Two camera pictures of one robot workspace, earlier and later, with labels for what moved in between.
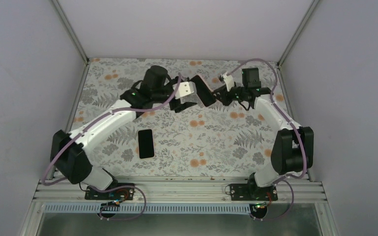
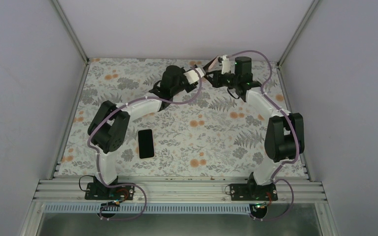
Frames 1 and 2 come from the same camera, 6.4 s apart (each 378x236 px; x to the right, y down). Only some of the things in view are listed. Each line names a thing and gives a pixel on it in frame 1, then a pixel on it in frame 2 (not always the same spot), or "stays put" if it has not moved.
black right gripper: x=223 y=97 to x=218 y=81
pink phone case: x=205 y=94 to x=213 y=65
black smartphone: x=146 y=145 stays put
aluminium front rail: x=181 y=191 stays put
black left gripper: x=178 y=106 to x=190 y=87
